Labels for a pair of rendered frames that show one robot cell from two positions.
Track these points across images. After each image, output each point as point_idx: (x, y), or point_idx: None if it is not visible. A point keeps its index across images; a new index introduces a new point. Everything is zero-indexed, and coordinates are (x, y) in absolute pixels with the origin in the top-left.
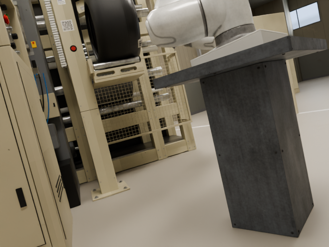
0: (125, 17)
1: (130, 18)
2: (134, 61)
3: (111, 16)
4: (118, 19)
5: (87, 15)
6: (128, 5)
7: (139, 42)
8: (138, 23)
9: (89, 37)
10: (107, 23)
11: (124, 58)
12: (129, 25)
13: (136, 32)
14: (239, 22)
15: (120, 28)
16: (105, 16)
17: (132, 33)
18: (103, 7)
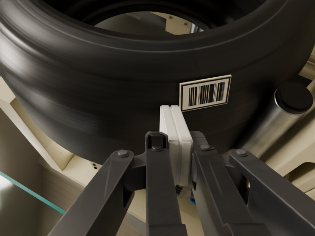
0: (62, 124)
1: (63, 112)
2: (282, 129)
3: (68, 145)
4: (75, 140)
5: (116, 9)
6: (9, 77)
7: (201, 98)
8: (93, 75)
9: (176, 15)
10: (90, 160)
11: (246, 134)
12: (97, 129)
13: (133, 110)
14: None
15: (109, 151)
16: (69, 151)
17: (134, 130)
18: (43, 132)
